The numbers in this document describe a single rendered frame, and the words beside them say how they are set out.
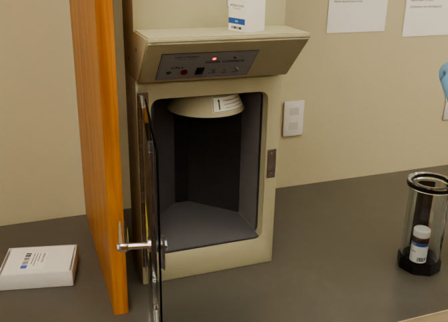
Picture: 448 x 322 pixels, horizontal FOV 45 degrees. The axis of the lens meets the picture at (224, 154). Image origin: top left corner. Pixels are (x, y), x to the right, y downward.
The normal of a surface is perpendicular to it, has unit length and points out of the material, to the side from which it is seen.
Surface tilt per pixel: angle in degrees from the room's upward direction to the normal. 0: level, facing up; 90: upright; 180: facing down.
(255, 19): 90
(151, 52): 135
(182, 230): 0
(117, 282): 90
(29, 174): 90
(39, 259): 0
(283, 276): 0
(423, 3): 90
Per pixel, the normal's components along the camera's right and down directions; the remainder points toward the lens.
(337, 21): 0.34, 0.33
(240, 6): -0.78, 0.21
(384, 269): 0.02, -0.94
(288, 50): 0.23, 0.90
